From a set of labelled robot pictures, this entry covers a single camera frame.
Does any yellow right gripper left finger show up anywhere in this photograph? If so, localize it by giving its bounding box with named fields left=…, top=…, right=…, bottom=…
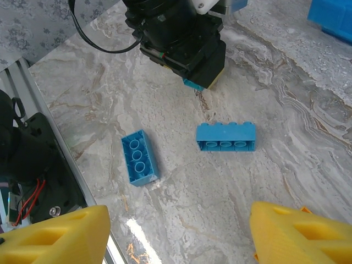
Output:
left=0, top=205, right=111, bottom=264

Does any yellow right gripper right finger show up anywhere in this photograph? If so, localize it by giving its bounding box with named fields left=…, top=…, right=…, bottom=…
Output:
left=249, top=200, right=352, bottom=264

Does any blue curved lego piece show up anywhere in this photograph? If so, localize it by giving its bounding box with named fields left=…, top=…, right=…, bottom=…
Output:
left=182, top=78, right=206, bottom=91

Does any blue lego brick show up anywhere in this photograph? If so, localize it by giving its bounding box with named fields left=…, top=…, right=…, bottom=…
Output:
left=195, top=120, right=257, bottom=152
left=120, top=128, right=162, bottom=188

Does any small controller board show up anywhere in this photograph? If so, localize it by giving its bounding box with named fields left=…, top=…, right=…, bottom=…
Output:
left=4, top=189, right=19, bottom=228

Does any blue plastic sorting bin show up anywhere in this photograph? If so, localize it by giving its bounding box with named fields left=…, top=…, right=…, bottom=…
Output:
left=306, top=0, right=352, bottom=46

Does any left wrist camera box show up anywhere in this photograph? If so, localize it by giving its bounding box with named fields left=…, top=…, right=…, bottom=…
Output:
left=191, top=0, right=249, bottom=15

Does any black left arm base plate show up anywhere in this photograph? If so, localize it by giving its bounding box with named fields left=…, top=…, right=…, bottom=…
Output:
left=5, top=112, right=89, bottom=228

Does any red wire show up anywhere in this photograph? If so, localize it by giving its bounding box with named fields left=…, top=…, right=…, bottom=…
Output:
left=15, top=178, right=47, bottom=227

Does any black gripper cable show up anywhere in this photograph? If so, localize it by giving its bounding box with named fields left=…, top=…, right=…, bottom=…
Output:
left=68, top=0, right=144, bottom=53

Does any long aluminium frame rail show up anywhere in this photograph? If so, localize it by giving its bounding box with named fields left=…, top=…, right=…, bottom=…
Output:
left=0, top=58, right=130, bottom=264

